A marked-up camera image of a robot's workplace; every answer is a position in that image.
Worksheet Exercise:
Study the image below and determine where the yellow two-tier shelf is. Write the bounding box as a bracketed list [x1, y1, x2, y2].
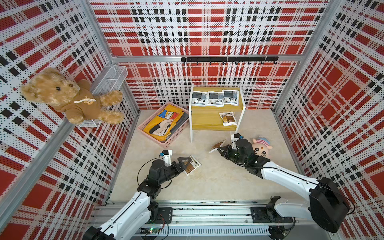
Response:
[189, 85, 246, 142]

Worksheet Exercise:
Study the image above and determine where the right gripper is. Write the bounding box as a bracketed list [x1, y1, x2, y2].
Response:
[216, 144, 247, 166]

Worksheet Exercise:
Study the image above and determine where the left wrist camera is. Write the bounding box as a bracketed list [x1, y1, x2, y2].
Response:
[160, 150, 173, 167]

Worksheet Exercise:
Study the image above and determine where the small circuit board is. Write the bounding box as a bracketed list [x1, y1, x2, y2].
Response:
[140, 227, 161, 236]

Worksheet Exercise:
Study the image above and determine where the brown coffee bag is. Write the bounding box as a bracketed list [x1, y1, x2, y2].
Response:
[219, 112, 238, 127]
[186, 155, 202, 176]
[209, 140, 226, 153]

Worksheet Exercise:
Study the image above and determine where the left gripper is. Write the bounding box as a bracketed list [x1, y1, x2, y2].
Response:
[157, 157, 191, 185]

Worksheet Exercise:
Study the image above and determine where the white wire basket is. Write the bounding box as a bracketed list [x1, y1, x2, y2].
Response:
[78, 66, 128, 128]

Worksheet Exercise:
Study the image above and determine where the grey coffee bag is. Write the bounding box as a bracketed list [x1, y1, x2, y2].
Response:
[207, 92, 224, 107]
[222, 90, 239, 106]
[191, 91, 208, 107]

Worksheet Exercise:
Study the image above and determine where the pink plastic basket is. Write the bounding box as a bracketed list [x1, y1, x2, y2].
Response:
[138, 102, 189, 149]

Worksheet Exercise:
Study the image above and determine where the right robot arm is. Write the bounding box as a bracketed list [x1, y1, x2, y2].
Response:
[217, 135, 350, 233]

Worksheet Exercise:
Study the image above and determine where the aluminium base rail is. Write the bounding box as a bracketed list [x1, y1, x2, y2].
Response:
[105, 199, 317, 240]

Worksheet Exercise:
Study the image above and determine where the plush doll head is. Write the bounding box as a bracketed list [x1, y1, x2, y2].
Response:
[252, 137, 273, 159]

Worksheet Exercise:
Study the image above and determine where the black wall hook rail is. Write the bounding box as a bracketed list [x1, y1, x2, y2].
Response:
[181, 56, 279, 64]

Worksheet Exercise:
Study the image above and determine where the yellow printed cloth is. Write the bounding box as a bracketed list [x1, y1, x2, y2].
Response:
[143, 104, 189, 142]

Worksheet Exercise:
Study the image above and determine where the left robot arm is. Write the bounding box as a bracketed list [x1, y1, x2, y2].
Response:
[82, 158, 192, 240]

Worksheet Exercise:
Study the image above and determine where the brown teddy bear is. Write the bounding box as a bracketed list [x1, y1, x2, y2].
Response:
[21, 68, 124, 125]

